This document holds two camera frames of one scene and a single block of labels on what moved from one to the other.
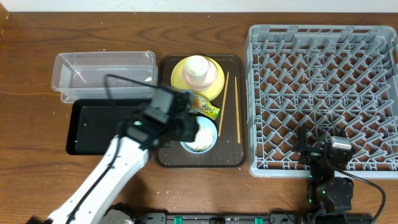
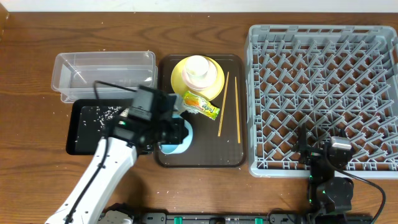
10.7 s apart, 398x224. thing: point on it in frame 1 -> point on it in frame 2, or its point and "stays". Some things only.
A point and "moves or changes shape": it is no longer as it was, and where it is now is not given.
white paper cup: (196, 69) stays
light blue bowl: (205, 138) moves or changes shape
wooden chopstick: (237, 111) stays
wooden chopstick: (224, 104) stays
